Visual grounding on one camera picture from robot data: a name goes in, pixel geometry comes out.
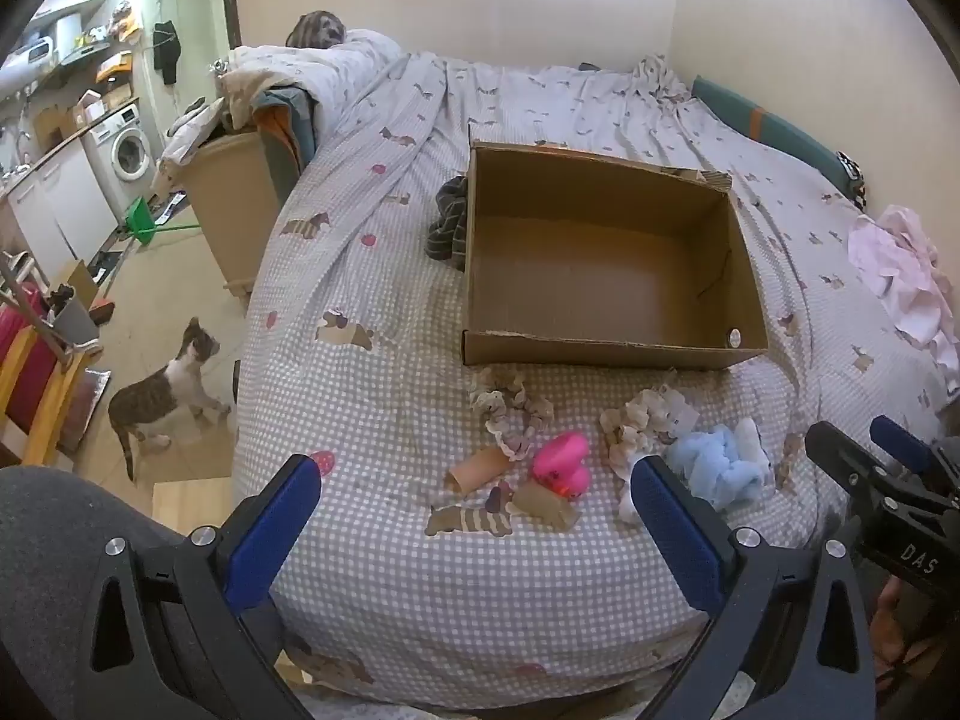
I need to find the light blue plush toy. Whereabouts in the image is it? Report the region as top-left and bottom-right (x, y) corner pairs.
(665, 418), (773, 512)

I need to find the white knotted cloth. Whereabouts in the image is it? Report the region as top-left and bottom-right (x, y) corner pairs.
(615, 454), (644, 527)

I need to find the pink plush toy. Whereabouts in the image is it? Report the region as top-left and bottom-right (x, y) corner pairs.
(530, 431), (590, 499)

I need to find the beige knotted scrunchie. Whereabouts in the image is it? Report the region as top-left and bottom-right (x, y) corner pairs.
(469, 367), (555, 461)

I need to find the person's right hand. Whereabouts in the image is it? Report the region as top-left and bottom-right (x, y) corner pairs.
(869, 577), (944, 679)

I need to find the pink crumpled garment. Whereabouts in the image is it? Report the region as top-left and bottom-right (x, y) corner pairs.
(846, 205), (958, 395)

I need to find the tabby and white cat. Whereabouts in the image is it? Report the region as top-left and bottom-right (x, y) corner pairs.
(107, 317), (231, 483)

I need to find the teal bolster pillow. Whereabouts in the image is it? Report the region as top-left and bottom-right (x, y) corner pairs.
(692, 76), (867, 211)

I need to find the brown cardboard tube piece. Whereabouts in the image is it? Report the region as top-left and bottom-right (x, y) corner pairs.
(512, 479), (579, 532)

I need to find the dog print bed cover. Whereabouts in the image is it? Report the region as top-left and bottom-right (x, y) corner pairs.
(235, 54), (952, 710)

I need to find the yellow wooden chair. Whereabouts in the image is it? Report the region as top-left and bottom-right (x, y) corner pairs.
(2, 288), (103, 472)

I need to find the open cardboard box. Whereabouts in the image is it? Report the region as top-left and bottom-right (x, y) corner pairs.
(462, 142), (770, 371)

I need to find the green dustpan broom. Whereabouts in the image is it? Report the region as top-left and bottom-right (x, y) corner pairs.
(124, 192), (200, 245)

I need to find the white kitchen cabinet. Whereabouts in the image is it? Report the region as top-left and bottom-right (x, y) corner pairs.
(7, 140), (117, 281)

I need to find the dark striped sock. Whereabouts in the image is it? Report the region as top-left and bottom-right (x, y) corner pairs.
(425, 174), (469, 271)

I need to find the white washing machine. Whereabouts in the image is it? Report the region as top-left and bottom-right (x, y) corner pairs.
(82, 99), (156, 221)

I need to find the white folded duvet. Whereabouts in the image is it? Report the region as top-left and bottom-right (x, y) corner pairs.
(218, 29), (404, 169)

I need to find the hanging dark garment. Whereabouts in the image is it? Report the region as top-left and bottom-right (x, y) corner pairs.
(153, 21), (182, 86)

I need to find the white kitchen appliance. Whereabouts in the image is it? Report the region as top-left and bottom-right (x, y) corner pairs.
(3, 36), (55, 68)

